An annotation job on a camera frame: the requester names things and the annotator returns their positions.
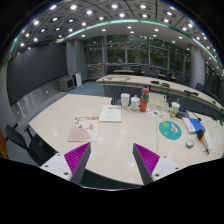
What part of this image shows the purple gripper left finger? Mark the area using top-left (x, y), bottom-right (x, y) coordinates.
top-left (64, 143), bottom-right (91, 185)

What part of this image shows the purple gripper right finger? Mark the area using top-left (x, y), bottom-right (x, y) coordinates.
top-left (133, 143), bottom-right (160, 185)

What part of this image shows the round teal mouse pad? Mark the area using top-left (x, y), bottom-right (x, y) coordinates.
top-left (159, 121), bottom-right (182, 140)

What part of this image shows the grey computer mouse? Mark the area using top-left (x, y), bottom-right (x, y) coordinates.
top-left (186, 140), bottom-right (194, 149)

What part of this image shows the black office chair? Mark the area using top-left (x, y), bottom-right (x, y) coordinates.
top-left (4, 123), bottom-right (58, 167)

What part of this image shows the colourful sticker sheet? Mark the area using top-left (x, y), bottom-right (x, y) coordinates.
top-left (146, 108), bottom-right (167, 119)

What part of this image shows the white booklet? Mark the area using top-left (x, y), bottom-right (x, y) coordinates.
top-left (99, 105), bottom-right (121, 122)

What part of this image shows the green white drink cup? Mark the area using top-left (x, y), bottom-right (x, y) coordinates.
top-left (170, 102), bottom-right (180, 117)

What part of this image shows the blue white book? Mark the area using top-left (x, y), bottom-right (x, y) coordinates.
top-left (182, 117), bottom-right (205, 134)

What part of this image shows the clear acrylic sign stand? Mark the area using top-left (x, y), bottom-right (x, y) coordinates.
top-left (149, 93), bottom-right (167, 110)

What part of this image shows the white lidded mug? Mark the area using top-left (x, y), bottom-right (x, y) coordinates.
top-left (131, 96), bottom-right (140, 111)

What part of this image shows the red and green bottle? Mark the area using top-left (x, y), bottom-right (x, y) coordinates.
top-left (140, 88), bottom-right (149, 112)

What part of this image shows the white paper cup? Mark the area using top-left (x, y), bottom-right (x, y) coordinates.
top-left (121, 93), bottom-right (130, 109)

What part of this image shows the long curved conference desk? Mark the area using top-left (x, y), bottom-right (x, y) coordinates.
top-left (98, 74), bottom-right (224, 114)

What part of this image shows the grey box cabinet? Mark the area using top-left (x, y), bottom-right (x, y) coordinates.
top-left (59, 77), bottom-right (75, 92)

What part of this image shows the black handled brush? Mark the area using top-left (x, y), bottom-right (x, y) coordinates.
top-left (197, 129), bottom-right (209, 154)

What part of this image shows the large dark wall screen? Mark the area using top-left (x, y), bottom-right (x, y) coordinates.
top-left (6, 43), bottom-right (67, 105)

